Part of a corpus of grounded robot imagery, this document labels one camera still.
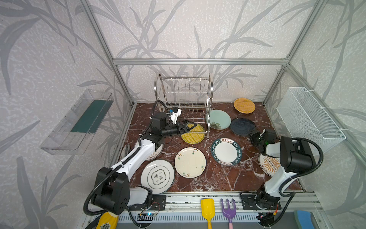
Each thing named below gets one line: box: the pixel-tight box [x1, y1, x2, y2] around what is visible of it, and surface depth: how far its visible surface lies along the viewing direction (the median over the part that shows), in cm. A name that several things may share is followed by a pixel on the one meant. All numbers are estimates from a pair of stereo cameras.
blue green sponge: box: [294, 209, 315, 229], surface depth 69 cm
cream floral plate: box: [174, 146, 207, 179], surface depth 88 cm
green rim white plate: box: [210, 137, 243, 167], surface depth 94 cm
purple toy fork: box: [220, 198, 237, 229], surface depth 72 cm
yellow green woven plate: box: [180, 123, 206, 145], surface depth 101 cm
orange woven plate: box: [233, 97, 256, 115], surface depth 118 cm
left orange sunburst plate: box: [144, 144, 164, 161], surface depth 91 cm
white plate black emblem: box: [140, 159, 175, 195], surface depth 84 cm
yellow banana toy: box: [95, 211, 119, 229], surface depth 68 cm
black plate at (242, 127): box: [230, 117, 256, 137], surface depth 107 cm
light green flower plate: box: [205, 109, 232, 131], surface depth 110 cm
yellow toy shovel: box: [200, 197, 215, 229], surface depth 73 cm
